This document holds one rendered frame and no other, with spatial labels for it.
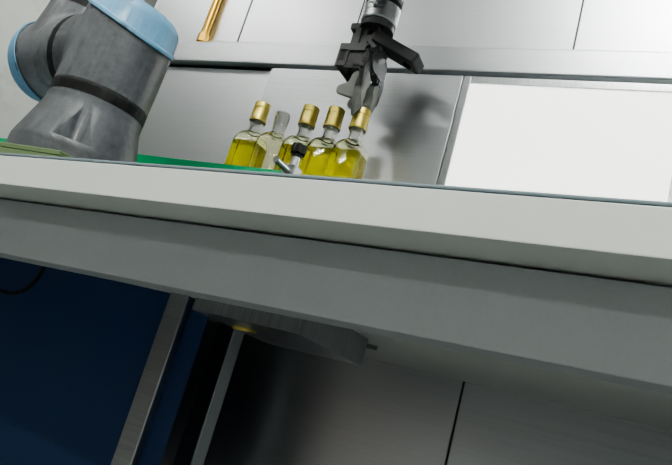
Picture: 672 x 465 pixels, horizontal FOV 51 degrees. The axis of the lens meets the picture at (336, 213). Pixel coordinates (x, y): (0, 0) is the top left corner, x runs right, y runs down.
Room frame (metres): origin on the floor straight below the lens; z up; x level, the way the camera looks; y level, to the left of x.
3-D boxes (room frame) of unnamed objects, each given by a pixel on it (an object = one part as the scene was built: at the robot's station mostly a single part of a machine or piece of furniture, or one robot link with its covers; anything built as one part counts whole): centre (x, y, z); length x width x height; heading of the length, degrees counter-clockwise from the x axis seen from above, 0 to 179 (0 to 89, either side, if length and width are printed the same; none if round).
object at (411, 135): (1.34, -0.16, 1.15); 0.90 x 0.03 x 0.34; 62
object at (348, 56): (1.29, 0.03, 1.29); 0.09 x 0.08 x 0.12; 62
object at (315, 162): (1.30, 0.06, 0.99); 0.06 x 0.06 x 0.21; 63
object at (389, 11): (1.28, 0.03, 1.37); 0.08 x 0.08 x 0.05
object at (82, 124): (0.82, 0.32, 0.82); 0.15 x 0.15 x 0.10
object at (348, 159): (1.27, 0.01, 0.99); 0.06 x 0.06 x 0.21; 62
